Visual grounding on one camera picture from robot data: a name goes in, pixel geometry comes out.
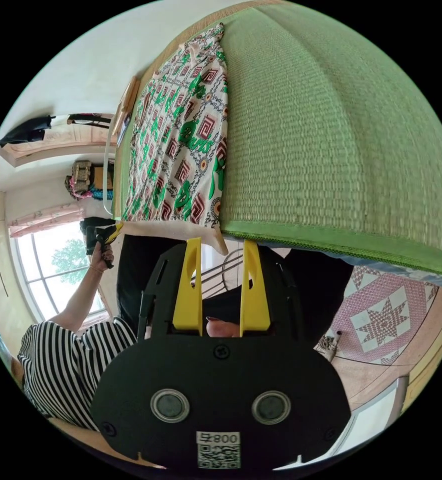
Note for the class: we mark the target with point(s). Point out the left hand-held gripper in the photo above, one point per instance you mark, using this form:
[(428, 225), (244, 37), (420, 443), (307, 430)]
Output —
[(92, 240)]

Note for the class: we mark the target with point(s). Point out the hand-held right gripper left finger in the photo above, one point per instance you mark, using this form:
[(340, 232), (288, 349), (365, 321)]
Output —
[(186, 292)]

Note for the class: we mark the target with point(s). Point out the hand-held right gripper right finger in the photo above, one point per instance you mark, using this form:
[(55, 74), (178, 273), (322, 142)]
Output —
[(255, 296)]

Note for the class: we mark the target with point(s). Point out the red green floral short-sleeve shirt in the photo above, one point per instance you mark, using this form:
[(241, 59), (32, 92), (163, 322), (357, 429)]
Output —
[(176, 150)]

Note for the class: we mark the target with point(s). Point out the person's left forearm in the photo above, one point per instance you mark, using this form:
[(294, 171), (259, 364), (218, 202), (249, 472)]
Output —
[(79, 296)]

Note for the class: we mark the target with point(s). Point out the pink floral curtain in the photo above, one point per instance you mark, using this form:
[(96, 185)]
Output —
[(44, 219)]

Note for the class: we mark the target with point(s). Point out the person's left hand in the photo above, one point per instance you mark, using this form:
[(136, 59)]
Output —
[(101, 258)]

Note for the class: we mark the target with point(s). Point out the person's right hand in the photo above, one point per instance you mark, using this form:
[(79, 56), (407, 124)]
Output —
[(222, 329)]

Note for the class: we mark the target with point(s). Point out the heap of bags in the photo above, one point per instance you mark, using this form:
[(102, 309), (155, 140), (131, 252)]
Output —
[(81, 176)]

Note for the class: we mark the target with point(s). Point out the arched window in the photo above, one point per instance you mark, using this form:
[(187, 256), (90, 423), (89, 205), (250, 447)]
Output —
[(52, 270)]

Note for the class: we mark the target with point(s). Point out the star patterned floor rug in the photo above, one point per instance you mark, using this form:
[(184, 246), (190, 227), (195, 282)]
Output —
[(385, 318)]

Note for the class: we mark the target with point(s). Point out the dark hanging garment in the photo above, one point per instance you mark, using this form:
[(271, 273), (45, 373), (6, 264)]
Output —
[(24, 131)]

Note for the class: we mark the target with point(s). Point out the person's body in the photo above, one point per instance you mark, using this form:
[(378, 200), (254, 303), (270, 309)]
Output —
[(56, 360)]

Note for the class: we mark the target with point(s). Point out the bed with green woven mat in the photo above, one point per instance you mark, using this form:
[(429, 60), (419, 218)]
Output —
[(318, 131)]

